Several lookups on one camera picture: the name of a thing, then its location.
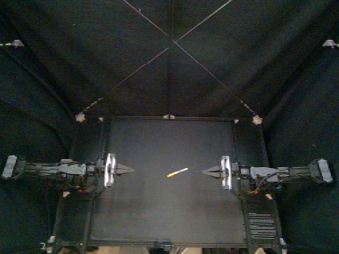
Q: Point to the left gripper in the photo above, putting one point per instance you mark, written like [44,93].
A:
[108,169]

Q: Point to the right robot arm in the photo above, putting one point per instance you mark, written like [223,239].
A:
[287,172]

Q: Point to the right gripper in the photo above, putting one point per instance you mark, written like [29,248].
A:
[225,172]

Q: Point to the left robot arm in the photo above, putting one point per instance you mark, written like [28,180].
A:
[52,169]

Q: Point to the grey marker pen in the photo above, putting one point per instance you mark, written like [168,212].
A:
[177,172]

